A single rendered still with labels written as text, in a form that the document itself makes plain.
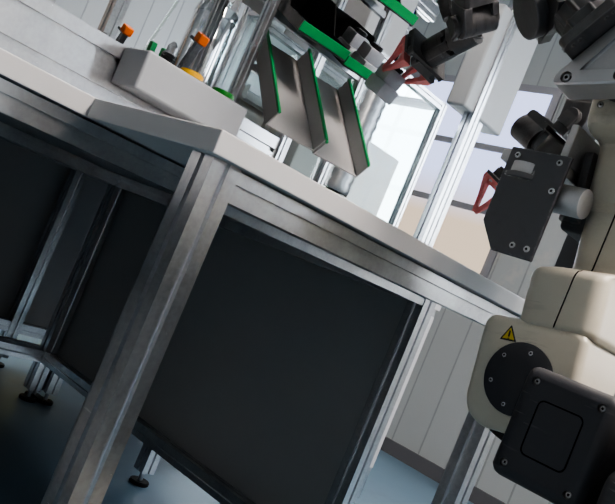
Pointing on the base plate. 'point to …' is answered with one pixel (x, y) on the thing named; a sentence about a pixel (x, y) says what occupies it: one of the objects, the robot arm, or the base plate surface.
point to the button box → (176, 91)
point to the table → (226, 150)
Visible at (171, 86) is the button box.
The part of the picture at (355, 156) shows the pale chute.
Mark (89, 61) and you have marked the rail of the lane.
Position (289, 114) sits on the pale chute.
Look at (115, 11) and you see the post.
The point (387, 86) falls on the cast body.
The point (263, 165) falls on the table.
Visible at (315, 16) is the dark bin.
